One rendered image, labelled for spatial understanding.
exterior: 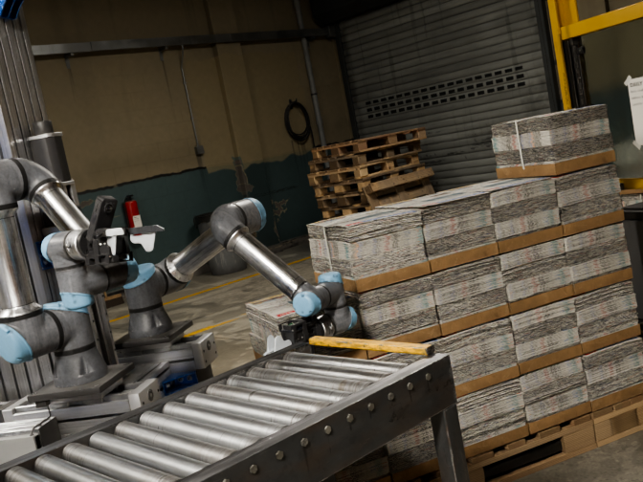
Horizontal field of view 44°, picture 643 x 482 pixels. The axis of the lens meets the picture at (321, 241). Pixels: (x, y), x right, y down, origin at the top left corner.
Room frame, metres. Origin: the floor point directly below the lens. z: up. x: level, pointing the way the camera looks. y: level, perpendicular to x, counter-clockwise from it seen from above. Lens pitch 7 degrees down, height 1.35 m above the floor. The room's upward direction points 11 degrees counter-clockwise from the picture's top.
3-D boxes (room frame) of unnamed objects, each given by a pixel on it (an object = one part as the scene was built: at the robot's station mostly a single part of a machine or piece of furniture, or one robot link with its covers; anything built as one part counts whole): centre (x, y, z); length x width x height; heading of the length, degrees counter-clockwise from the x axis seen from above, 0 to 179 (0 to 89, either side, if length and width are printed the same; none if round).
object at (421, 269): (2.73, -0.19, 0.86); 0.29 x 0.16 x 0.04; 111
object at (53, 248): (1.96, 0.62, 1.21); 0.11 x 0.08 x 0.09; 52
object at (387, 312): (2.90, -0.29, 0.42); 1.17 x 0.39 x 0.83; 111
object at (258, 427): (1.73, 0.29, 0.77); 0.47 x 0.05 x 0.05; 42
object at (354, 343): (2.03, -0.07, 0.81); 0.43 x 0.03 x 0.02; 42
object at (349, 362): (1.99, 0.00, 0.77); 0.47 x 0.05 x 0.05; 42
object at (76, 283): (1.97, 0.61, 1.12); 0.11 x 0.08 x 0.11; 142
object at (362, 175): (9.71, -0.75, 0.65); 1.33 x 0.94 x 1.30; 136
